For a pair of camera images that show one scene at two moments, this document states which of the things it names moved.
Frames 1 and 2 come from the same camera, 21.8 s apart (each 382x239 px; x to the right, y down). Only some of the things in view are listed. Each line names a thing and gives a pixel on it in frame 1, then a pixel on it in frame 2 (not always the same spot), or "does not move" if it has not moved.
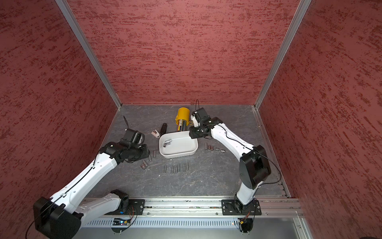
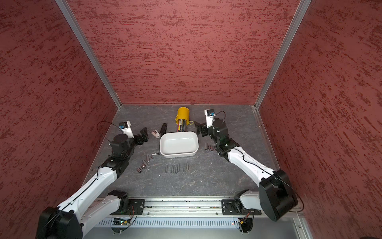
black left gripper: (145, 152) → (140, 141)
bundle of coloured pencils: (181, 126) does not move
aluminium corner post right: (301, 10) does not move
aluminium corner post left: (90, 51) does not move
